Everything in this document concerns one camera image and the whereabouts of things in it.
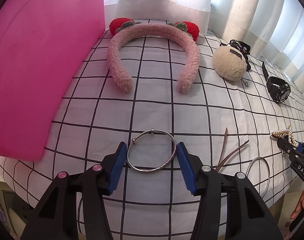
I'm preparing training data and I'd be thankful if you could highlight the pearl gold hair clip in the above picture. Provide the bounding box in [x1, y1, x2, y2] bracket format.
[270, 124, 299, 147]

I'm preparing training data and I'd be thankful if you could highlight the plain silver bangle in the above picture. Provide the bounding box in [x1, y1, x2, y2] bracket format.
[245, 157, 271, 198]

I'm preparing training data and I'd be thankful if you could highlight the black wrist watch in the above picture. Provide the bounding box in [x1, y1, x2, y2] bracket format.
[262, 62, 291, 103]

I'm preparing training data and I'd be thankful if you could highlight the silver beaded bangle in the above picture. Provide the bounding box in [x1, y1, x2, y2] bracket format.
[126, 128, 177, 174]

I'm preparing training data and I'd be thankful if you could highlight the pink fuzzy strawberry headband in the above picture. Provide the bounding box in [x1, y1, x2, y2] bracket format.
[107, 17, 200, 93]

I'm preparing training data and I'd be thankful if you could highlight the white black grid bedsheet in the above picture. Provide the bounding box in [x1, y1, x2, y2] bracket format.
[0, 29, 304, 206]

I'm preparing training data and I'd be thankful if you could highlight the cream fluffy round pouch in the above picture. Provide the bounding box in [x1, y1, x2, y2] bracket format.
[212, 46, 247, 81]

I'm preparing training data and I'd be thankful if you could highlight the white curtain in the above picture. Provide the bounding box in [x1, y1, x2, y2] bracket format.
[104, 0, 304, 90]

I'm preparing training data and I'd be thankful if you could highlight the pink plastic bin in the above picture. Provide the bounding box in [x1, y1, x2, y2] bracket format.
[0, 0, 105, 161]

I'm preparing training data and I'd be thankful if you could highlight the black white bow hair tie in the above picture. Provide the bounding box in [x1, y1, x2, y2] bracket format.
[220, 39, 252, 72]

